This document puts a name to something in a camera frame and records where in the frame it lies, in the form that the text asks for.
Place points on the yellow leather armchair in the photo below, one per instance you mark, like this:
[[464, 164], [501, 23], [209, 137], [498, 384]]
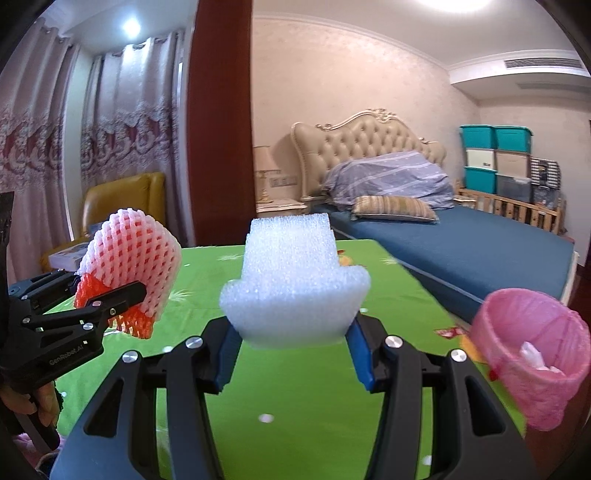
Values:
[[120, 194]]

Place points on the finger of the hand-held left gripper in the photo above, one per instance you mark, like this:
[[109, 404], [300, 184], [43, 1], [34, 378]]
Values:
[[41, 288], [115, 295]]

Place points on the green printed tablecloth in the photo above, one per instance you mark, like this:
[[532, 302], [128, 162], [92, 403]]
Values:
[[300, 383]]

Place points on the beige storage box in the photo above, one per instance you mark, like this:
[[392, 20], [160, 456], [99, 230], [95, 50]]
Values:
[[512, 164]]

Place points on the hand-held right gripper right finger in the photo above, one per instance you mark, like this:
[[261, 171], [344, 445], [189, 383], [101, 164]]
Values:
[[360, 360]]

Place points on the beige tufted headboard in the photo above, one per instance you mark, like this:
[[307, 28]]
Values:
[[351, 143]]

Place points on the ceiling light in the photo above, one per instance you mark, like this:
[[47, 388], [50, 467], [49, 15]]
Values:
[[455, 3]]

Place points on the patterned lace curtain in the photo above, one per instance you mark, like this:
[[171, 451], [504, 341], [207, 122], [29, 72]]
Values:
[[129, 115], [37, 138]]

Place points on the black white checkered bag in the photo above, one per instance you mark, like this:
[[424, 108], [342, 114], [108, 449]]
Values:
[[545, 173]]

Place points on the flat white box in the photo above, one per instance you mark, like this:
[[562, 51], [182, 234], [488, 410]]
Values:
[[69, 255]]

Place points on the white nightstand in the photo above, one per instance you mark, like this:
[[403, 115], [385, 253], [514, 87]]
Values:
[[281, 206]]

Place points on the wall socket panel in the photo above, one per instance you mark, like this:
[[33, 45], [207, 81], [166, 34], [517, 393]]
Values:
[[284, 180]]

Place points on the ceiling air vent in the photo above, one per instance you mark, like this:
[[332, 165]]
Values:
[[542, 63]]

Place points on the bed with blue sheet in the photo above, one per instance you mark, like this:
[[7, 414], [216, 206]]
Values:
[[485, 244]]

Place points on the pink trash bin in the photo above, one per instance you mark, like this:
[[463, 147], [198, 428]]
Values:
[[531, 387]]

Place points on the brown striped pillow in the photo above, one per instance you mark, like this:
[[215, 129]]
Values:
[[392, 208]]

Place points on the grey clear storage box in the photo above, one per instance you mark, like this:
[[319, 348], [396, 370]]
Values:
[[513, 189]]

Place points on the red white foam fruit net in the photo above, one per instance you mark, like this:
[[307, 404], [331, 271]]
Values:
[[134, 249]]

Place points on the brown wooden panel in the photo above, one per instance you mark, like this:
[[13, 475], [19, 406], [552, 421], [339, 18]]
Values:
[[217, 115]]

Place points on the white foam block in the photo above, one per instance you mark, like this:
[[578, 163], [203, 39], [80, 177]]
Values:
[[291, 286]]

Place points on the person's left hand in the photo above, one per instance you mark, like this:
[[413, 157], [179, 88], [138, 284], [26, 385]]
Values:
[[44, 404]]

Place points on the wooden crib rail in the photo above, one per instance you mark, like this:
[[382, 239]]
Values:
[[508, 205]]

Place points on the white storage box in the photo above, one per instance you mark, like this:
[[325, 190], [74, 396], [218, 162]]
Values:
[[480, 158]]

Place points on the teal storage box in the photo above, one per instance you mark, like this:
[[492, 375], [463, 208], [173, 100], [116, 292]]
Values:
[[478, 137], [512, 138], [480, 180]]

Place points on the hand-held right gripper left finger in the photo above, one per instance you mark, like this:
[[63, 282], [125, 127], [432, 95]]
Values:
[[228, 360]]

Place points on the grey plastic-covered bedding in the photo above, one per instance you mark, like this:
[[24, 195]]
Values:
[[392, 175]]

